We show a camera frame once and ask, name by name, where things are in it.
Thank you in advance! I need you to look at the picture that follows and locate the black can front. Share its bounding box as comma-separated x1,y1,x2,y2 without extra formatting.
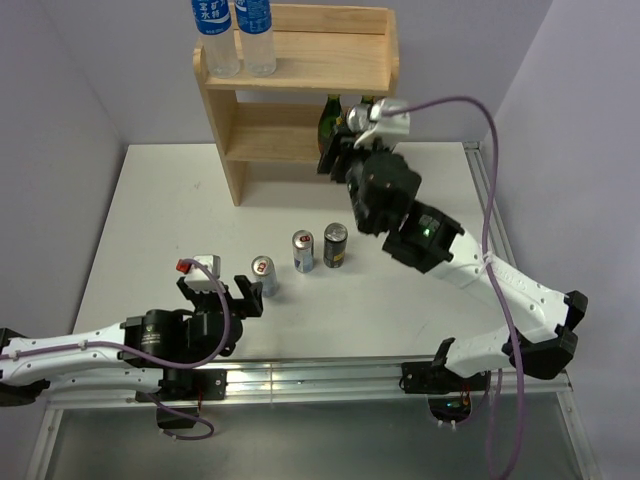
345,103,371,135

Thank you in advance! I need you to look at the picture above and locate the black can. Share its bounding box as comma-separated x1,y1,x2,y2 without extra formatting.
345,103,371,135
323,222,348,268

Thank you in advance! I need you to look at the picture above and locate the water bottle blue label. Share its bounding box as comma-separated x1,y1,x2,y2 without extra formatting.
191,0,240,78
234,0,277,77

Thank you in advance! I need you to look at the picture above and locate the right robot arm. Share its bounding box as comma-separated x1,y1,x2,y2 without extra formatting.
317,125,588,393

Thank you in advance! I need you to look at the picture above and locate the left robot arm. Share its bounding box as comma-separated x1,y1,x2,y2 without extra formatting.
1,275,264,407

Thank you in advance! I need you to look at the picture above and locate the wooden two-tier shelf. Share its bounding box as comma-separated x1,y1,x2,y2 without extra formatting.
193,4,400,206

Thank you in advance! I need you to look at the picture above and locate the green glass bottle left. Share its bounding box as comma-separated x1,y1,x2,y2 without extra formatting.
317,94,343,153

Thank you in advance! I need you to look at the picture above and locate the silver can front left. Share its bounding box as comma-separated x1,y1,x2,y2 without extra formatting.
251,255,279,297

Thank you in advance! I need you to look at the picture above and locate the silver can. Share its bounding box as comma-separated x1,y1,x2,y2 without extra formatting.
292,230,314,274
251,255,279,297

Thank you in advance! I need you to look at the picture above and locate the silver can middle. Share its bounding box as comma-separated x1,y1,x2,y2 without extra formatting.
292,230,314,274

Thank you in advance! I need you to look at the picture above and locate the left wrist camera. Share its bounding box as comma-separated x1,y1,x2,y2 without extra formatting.
176,254,221,293

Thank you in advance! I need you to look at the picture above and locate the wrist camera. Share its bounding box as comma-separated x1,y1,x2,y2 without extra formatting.
176,254,221,293
354,98,410,150

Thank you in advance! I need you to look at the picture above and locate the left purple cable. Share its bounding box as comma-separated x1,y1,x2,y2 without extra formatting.
0,259,234,441

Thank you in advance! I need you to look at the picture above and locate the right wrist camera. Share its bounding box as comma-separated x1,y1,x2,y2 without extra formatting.
354,98,410,150

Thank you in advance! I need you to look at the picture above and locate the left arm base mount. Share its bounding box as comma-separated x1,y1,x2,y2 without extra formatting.
135,369,227,438

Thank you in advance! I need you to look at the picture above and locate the aluminium front rail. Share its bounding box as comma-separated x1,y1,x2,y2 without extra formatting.
47,357,573,409

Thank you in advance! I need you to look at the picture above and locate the aluminium side rail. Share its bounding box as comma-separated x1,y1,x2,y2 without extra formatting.
463,142,516,266

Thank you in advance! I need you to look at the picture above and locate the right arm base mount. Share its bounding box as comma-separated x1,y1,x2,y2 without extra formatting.
398,361,492,430

